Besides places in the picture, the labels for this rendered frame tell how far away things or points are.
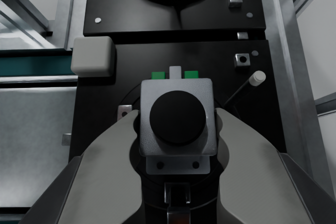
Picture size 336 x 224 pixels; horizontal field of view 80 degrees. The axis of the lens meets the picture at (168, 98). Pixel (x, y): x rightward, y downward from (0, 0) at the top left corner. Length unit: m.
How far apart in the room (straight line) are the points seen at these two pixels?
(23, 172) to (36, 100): 0.10
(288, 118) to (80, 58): 0.25
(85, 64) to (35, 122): 0.14
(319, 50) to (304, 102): 0.19
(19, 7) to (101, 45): 0.10
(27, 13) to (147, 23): 0.15
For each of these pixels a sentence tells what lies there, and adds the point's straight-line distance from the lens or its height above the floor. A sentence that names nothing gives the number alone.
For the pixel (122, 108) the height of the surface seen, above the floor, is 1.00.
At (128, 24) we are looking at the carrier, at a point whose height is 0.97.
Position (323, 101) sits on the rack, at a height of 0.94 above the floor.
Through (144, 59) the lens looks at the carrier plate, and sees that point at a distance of 0.26.
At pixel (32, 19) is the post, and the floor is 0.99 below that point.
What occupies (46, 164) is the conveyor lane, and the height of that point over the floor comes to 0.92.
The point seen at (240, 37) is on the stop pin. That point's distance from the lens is 0.29.
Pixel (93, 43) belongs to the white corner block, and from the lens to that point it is 0.26.
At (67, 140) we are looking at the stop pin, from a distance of 0.26.
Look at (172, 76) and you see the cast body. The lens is 0.17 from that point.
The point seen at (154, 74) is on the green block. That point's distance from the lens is 0.17.
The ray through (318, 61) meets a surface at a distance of 0.46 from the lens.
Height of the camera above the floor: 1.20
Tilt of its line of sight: 74 degrees down
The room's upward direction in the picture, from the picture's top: 7 degrees counter-clockwise
